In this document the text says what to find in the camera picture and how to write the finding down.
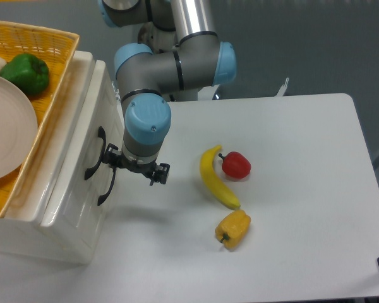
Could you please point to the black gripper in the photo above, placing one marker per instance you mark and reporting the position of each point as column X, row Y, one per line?
column 117, row 159

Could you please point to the white top drawer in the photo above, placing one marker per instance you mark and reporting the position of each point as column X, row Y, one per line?
column 73, row 217

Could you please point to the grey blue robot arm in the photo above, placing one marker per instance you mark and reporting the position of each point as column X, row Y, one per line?
column 146, row 113

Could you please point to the white drawer cabinet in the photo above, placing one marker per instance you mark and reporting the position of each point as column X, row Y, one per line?
column 20, row 229

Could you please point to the yellow banana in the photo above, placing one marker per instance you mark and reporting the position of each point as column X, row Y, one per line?
column 213, row 182

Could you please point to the red bell pepper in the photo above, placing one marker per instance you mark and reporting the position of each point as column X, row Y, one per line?
column 235, row 165

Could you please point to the yellow bell pepper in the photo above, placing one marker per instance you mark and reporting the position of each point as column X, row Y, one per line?
column 232, row 229

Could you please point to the pink plate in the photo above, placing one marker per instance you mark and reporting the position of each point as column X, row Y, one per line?
column 18, row 127

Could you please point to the green bell pepper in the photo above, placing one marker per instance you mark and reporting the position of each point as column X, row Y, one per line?
column 29, row 73

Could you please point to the yellow woven basket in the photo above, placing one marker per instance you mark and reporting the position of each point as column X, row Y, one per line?
column 56, row 48

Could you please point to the white table clamp bracket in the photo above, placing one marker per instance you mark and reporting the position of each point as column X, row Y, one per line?
column 282, row 90

